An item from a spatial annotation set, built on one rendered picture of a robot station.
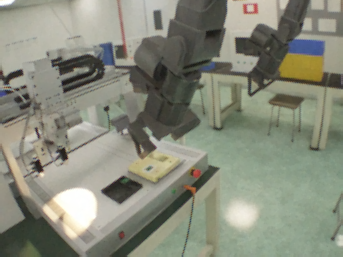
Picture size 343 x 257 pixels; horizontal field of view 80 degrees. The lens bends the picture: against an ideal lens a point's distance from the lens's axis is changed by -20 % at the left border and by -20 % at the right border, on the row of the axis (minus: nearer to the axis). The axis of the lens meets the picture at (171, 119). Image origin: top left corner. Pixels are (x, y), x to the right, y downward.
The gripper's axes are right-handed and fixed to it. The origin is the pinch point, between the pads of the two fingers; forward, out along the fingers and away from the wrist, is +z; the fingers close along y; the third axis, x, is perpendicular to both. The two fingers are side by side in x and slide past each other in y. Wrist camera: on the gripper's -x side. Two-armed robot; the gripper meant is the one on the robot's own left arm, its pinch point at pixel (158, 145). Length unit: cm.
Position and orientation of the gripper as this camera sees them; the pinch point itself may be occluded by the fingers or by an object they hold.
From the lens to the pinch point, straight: 53.7
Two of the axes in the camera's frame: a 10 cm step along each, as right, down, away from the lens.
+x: 6.6, 6.4, -4.0
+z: -2.6, 6.9, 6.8
